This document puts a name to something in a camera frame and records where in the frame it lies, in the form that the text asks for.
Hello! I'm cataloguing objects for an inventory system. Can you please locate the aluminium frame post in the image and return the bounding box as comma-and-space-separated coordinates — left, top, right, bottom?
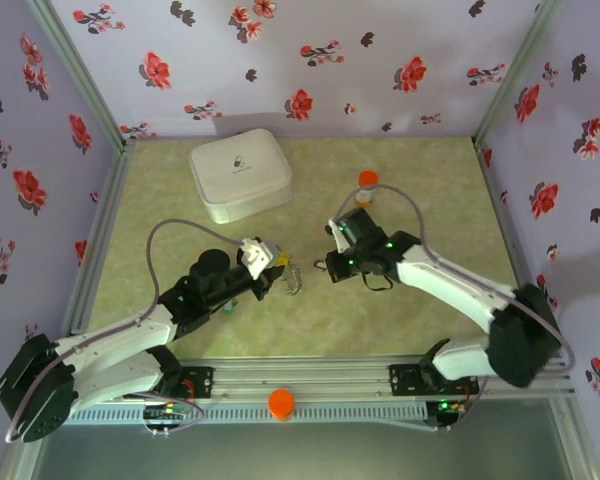
27, 0, 136, 151
472, 0, 566, 151

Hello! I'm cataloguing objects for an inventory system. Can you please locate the orange round button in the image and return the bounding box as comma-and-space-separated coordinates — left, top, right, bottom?
268, 388, 296, 422

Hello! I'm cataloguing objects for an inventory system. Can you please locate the small circuit board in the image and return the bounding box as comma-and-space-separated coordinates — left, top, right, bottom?
143, 399, 191, 426
427, 397, 469, 431

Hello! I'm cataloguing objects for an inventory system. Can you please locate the white square pill case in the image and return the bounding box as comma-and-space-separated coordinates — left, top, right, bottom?
188, 128, 294, 225

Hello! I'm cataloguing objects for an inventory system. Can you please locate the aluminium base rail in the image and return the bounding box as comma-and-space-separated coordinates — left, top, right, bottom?
179, 355, 481, 401

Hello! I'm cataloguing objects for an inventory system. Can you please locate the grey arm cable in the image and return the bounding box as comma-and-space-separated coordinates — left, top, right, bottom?
3, 218, 246, 445
329, 183, 577, 376

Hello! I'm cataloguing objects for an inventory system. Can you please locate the orange-capped pill bottle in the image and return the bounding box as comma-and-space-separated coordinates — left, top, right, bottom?
354, 169, 381, 209

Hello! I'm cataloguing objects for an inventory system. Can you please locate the grey left arm cable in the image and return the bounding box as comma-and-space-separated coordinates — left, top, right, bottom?
3, 218, 246, 445

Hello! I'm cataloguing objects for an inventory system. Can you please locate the slotted grey cable duct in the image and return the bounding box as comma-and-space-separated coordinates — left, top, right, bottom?
64, 402, 429, 426

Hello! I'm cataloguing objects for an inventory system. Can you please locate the grey right arm cable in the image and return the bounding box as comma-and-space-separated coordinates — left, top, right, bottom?
329, 183, 577, 376

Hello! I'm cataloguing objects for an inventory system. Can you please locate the aluminium side rail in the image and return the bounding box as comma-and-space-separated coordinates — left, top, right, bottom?
0, 139, 136, 480
472, 139, 600, 480

